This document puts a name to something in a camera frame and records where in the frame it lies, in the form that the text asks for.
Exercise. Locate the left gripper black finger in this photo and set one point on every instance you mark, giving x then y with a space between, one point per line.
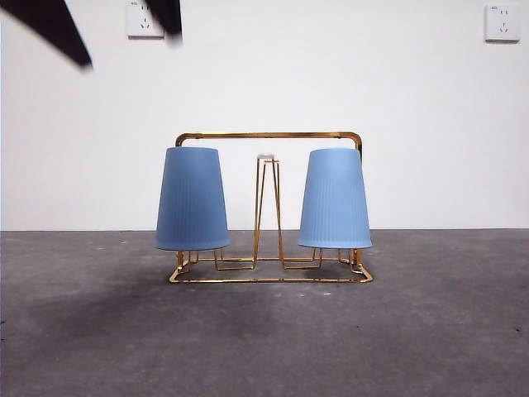
53 25
169 18

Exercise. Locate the blue ribbed plastic cup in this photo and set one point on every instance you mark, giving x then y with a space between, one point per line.
192 198
335 198

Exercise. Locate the white wall power socket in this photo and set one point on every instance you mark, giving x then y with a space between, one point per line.
138 27
502 35

